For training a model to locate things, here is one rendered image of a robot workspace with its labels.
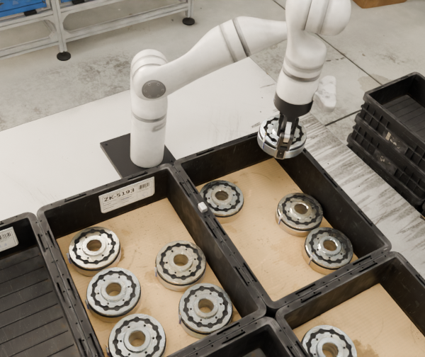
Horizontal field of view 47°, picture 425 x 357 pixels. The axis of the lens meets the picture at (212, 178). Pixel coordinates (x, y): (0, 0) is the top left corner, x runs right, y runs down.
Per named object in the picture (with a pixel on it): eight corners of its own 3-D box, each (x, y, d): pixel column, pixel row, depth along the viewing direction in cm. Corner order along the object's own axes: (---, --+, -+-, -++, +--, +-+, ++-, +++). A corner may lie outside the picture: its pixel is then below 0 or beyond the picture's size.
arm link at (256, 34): (343, 14, 115) (242, 58, 119) (330, -26, 112) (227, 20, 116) (353, 15, 106) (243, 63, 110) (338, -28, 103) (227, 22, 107)
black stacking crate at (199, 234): (45, 243, 106) (35, 210, 98) (169, 196, 117) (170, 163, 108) (115, 416, 85) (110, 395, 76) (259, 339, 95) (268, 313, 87)
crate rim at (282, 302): (170, 168, 110) (171, 161, 108) (280, 129, 121) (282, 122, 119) (268, 318, 88) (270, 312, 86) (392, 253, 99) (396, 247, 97)
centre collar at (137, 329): (120, 332, 89) (120, 331, 89) (146, 323, 91) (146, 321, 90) (127, 357, 86) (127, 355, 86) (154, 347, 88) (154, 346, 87)
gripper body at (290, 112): (278, 72, 96) (270, 108, 103) (275, 99, 91) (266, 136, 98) (316, 78, 96) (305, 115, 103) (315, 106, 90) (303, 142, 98)
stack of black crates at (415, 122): (331, 173, 217) (362, 93, 184) (379, 149, 229) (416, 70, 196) (398, 238, 197) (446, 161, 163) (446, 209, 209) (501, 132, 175)
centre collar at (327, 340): (310, 345, 90) (311, 343, 90) (331, 333, 92) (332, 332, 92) (326, 369, 87) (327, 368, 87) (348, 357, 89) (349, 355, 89)
